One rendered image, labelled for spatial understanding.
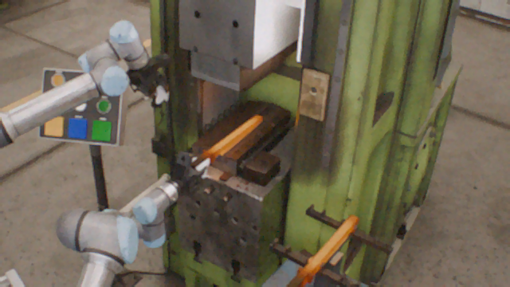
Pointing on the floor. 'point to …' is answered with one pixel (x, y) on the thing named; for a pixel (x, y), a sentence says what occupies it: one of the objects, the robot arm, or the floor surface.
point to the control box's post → (99, 175)
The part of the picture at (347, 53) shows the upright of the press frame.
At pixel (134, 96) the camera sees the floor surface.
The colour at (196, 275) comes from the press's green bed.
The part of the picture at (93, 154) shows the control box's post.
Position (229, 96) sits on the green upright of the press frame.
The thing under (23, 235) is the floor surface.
